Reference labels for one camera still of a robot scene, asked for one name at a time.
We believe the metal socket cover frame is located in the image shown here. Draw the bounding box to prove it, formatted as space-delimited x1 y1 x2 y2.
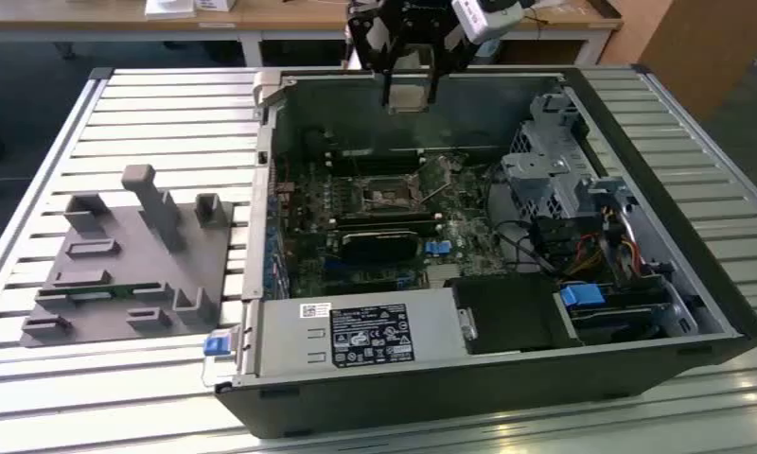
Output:
414 154 466 202

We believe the grey plastic parts rack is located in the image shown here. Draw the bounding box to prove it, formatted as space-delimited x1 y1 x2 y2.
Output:
21 163 240 350

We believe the grey metal disk bay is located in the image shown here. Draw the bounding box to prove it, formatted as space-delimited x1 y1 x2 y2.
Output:
554 177 701 346

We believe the grey power supply box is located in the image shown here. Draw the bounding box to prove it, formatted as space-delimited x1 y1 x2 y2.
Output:
242 296 474 387

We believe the black RAM slot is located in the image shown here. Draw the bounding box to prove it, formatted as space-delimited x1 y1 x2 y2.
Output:
326 160 426 169
333 212 437 220
333 217 438 225
326 156 426 166
334 220 438 229
326 151 425 161
334 225 440 235
326 165 428 174

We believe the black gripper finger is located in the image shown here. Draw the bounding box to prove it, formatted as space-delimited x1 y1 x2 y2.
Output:
426 23 484 114
345 13 398 112

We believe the green RAM stick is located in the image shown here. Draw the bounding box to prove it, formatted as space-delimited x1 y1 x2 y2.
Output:
61 282 169 303

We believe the black open PC case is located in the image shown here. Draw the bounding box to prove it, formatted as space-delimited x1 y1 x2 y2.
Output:
212 63 757 440

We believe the white paper box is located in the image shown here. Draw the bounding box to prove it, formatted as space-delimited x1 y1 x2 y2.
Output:
142 0 198 19

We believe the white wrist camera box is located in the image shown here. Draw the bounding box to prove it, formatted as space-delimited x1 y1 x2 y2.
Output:
450 0 526 44

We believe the blue disk carrier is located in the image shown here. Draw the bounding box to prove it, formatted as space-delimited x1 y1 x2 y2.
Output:
557 282 606 312

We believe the black plastic shroud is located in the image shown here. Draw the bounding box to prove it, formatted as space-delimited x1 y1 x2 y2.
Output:
444 272 585 357

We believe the green motherboard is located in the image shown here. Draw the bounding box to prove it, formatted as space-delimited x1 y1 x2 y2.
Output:
268 123 518 300

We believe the brown wooden cabinet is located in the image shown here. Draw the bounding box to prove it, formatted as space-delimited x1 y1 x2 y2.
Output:
598 0 757 124

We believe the metal CPU socket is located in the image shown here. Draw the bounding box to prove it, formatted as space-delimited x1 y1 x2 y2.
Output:
357 175 429 215

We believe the grey finned chipset heatsink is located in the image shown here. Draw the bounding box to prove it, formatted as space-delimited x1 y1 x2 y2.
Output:
426 263 465 288

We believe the long wooden desk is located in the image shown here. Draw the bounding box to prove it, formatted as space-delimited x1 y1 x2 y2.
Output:
0 0 626 67

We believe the blue case latch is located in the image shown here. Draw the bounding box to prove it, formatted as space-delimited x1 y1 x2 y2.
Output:
202 332 236 359

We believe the yellow red wire bundle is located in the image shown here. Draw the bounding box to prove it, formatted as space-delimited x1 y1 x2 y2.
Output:
566 225 646 276

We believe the black power supply label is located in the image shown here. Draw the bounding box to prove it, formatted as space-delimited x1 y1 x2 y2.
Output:
330 327 413 369

